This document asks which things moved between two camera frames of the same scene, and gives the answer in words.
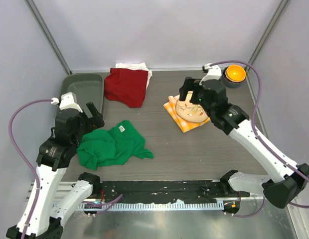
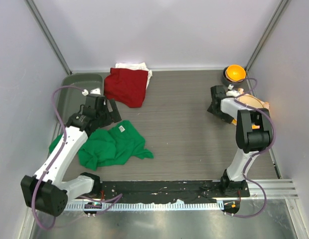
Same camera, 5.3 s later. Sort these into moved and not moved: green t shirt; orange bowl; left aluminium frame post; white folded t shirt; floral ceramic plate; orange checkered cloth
Moved: orange checkered cloth; floral ceramic plate
Not moved: white folded t shirt; orange bowl; left aluminium frame post; green t shirt
